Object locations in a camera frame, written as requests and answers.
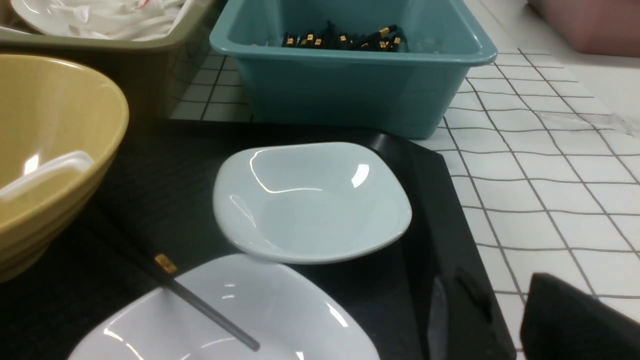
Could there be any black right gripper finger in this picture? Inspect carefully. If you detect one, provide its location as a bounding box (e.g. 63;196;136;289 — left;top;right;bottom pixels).
519;273;640;360

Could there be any white square dish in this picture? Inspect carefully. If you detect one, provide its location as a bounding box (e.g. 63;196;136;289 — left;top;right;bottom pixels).
212;141;413;264
69;254;380;360

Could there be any black chopstick gold band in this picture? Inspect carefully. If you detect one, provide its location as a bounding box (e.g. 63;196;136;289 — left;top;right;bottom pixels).
92;207;261;353

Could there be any white soup spoon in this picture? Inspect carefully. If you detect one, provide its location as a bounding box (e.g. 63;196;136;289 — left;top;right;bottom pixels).
0;150;95;202

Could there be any yellow noodle bowl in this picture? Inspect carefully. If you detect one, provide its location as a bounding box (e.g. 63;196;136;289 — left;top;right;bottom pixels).
0;54;130;283

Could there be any black serving tray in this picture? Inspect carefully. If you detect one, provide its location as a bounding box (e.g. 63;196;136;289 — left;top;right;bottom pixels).
1;120;517;360

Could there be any pink plastic bin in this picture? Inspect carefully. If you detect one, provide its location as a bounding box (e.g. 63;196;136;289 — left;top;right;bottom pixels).
527;0;640;59

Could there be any teal plastic bin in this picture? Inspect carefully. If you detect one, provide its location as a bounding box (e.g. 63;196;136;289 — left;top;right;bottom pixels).
209;0;498;139

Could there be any pile of black chopsticks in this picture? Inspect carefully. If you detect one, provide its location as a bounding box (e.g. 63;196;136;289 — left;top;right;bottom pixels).
280;21;409;53

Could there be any olive plastic bin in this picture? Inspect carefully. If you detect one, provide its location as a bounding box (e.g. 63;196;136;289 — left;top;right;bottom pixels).
1;0;226;120

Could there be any pile of white spoons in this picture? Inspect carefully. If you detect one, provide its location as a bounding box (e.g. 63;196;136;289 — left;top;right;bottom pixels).
8;0;196;42

